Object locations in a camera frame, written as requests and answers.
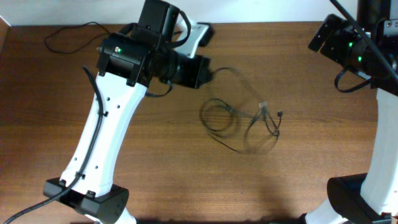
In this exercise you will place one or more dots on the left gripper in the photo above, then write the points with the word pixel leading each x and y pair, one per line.
pixel 199 65

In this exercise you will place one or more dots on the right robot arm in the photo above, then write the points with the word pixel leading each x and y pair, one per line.
pixel 370 197

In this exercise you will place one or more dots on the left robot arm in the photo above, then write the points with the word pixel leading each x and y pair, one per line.
pixel 161 45

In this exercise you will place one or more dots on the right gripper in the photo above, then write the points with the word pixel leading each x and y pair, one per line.
pixel 342 33

